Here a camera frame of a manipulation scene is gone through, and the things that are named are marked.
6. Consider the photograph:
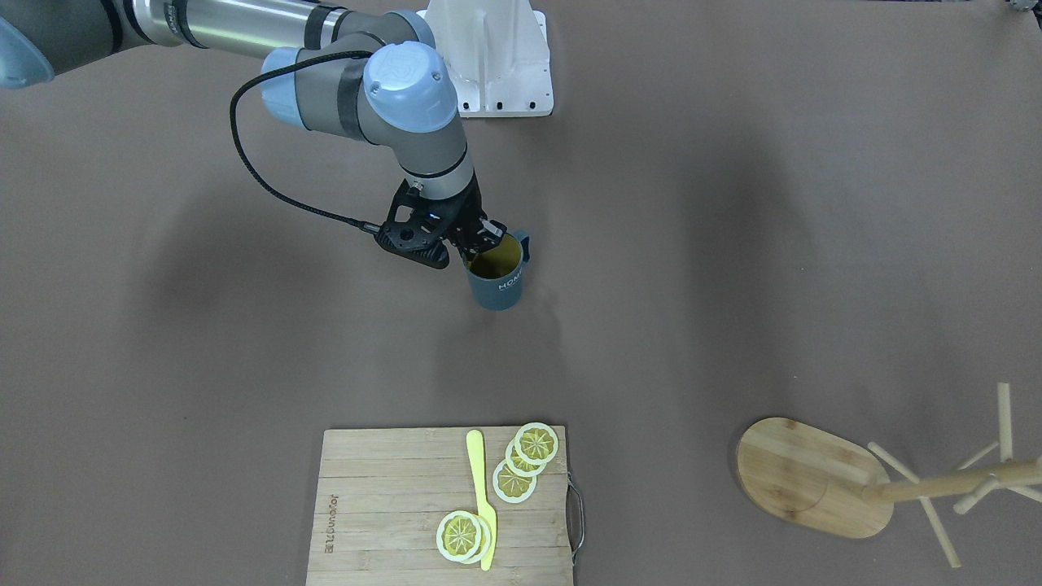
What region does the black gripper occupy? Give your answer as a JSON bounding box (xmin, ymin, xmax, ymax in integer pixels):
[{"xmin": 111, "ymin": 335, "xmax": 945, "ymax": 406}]
[{"xmin": 427, "ymin": 179, "xmax": 508, "ymax": 263}]

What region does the blue cup yellow inside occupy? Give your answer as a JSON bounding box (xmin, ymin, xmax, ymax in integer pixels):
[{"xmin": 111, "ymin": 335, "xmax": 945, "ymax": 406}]
[{"xmin": 465, "ymin": 230, "xmax": 531, "ymax": 311}]

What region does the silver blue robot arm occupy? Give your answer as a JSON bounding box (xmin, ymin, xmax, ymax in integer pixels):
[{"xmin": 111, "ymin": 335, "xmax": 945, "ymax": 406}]
[{"xmin": 1, "ymin": 1, "xmax": 507, "ymax": 269}]

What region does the wooden cup storage rack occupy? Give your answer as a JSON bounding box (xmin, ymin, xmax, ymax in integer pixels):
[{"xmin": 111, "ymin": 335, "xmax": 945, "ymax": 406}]
[{"xmin": 734, "ymin": 382, "xmax": 1041, "ymax": 568}]

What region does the yellow toy knife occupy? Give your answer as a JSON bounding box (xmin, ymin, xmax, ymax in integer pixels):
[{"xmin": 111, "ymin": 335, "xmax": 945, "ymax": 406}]
[{"xmin": 466, "ymin": 429, "xmax": 498, "ymax": 571}]

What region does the lemon slice stack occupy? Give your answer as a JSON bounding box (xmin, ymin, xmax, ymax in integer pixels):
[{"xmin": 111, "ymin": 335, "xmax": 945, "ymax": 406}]
[{"xmin": 493, "ymin": 422, "xmax": 561, "ymax": 504}]

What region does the bamboo cutting board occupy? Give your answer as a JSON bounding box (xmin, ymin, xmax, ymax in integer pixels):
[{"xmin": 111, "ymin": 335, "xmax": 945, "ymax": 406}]
[{"xmin": 305, "ymin": 423, "xmax": 584, "ymax": 585}]

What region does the lemon slice single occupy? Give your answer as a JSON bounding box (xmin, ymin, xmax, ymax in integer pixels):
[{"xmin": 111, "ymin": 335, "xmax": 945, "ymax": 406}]
[{"xmin": 436, "ymin": 509, "xmax": 493, "ymax": 565}]

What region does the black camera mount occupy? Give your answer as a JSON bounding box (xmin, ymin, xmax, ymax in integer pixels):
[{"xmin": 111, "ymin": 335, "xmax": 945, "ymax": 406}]
[{"xmin": 374, "ymin": 181, "xmax": 454, "ymax": 269}]

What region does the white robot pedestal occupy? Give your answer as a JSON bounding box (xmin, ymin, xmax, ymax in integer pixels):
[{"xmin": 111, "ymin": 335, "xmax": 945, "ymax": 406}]
[{"xmin": 419, "ymin": 1, "xmax": 554, "ymax": 118}]

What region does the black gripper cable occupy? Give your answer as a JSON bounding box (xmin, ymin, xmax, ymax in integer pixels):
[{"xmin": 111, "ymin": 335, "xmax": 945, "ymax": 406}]
[{"xmin": 230, "ymin": 50, "xmax": 382, "ymax": 235}]

